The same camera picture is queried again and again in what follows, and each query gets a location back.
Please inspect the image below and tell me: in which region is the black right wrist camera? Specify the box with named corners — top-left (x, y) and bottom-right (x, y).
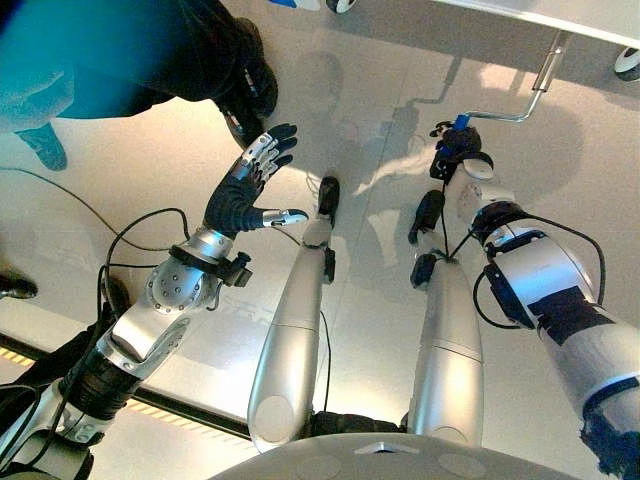
top-left (429, 152), bottom-right (457, 181)

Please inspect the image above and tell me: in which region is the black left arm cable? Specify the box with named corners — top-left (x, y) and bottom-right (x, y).
top-left (49, 207), bottom-right (194, 436)

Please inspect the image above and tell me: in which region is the person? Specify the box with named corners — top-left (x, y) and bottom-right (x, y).
top-left (0, 0), bottom-right (280, 174)

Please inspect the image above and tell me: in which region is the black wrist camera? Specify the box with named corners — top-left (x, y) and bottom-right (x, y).
top-left (227, 251), bottom-right (253, 289)
top-left (429, 152), bottom-right (457, 181)

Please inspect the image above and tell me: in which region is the robot right leg silver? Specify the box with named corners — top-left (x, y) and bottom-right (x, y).
top-left (407, 188), bottom-right (485, 447)

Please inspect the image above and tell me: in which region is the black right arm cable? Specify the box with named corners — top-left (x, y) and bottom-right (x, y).
top-left (439, 177), bottom-right (607, 331)

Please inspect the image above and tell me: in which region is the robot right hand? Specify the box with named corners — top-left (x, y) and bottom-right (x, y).
top-left (430, 122), bottom-right (485, 165)

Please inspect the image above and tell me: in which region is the thin floor cable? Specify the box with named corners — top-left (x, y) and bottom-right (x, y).
top-left (0, 167), bottom-right (174, 252)

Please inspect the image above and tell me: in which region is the black shoe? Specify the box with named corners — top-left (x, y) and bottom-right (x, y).
top-left (0, 271), bottom-right (39, 301)

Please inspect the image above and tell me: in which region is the silver bed crank blue grip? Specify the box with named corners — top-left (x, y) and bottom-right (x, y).
top-left (451, 44), bottom-right (565, 132)

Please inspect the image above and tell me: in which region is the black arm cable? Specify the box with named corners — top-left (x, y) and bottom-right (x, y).
top-left (439, 177), bottom-right (607, 331)
top-left (49, 207), bottom-right (194, 436)

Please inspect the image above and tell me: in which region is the robot left leg silver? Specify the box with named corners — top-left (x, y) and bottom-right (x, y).
top-left (246, 174), bottom-right (342, 454)

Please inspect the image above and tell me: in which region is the robot torso silver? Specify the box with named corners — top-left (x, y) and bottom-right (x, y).
top-left (209, 409), bottom-right (571, 480)

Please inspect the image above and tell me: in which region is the black yellow floor strip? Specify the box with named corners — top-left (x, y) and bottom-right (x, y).
top-left (0, 332), bottom-right (254, 442)

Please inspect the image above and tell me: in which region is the robot leg silver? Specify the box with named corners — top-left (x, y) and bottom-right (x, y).
top-left (407, 188), bottom-right (485, 447)
top-left (246, 174), bottom-right (342, 454)

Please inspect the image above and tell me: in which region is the white hospital bed frame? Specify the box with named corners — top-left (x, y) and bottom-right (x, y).
top-left (432, 0), bottom-right (640, 51)

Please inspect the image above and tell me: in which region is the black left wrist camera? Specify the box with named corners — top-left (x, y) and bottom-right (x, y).
top-left (227, 251), bottom-right (253, 289)

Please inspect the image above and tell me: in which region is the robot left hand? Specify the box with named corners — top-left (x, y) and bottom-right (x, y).
top-left (202, 123), bottom-right (310, 240)

